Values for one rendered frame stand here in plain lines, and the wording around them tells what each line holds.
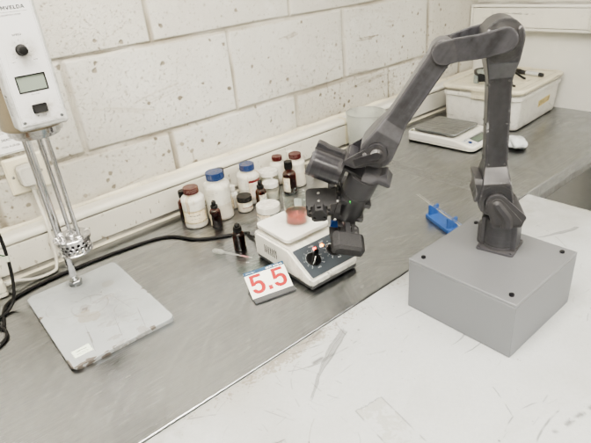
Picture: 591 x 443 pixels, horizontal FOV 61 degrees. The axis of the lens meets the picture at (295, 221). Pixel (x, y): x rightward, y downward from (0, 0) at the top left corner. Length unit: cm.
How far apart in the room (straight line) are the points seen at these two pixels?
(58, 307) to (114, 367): 25
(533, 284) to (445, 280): 14
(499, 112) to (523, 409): 45
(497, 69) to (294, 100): 92
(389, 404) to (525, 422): 19
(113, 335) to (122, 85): 63
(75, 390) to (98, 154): 62
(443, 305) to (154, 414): 51
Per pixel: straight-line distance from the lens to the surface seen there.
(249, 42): 153
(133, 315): 106
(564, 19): 217
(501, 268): 93
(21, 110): 89
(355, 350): 90
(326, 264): 105
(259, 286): 104
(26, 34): 89
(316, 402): 82
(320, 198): 94
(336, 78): 177
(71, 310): 114
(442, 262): 93
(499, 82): 86
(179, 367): 92
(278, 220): 113
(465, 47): 83
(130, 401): 90
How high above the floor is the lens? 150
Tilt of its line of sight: 27 degrees down
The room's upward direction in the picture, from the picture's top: 6 degrees counter-clockwise
